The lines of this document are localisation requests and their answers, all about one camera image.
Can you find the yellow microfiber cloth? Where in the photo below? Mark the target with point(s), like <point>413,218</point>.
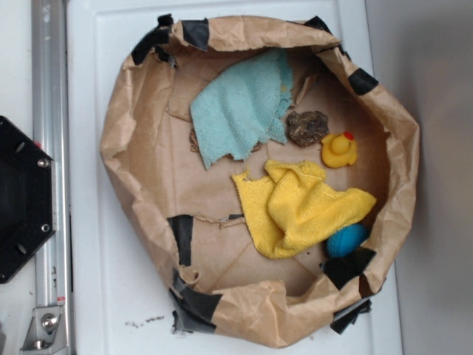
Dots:
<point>292,208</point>

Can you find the light blue terry cloth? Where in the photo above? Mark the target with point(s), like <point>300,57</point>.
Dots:
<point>243,107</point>

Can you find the brown paper bag bin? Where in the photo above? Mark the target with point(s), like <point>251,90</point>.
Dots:
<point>190,219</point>

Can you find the brown lumpy rock toy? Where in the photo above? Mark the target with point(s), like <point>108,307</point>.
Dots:
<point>307,128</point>

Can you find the yellow rubber duck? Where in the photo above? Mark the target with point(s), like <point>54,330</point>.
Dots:
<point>339,150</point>

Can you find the blue rubber ball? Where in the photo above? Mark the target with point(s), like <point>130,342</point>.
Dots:
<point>346,240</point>

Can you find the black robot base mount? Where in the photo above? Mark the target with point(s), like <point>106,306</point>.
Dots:
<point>26,199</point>

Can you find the metal corner bracket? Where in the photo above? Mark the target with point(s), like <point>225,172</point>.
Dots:
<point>47,331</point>

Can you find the aluminium extrusion rail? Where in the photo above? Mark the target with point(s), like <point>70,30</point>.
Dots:
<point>53,262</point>

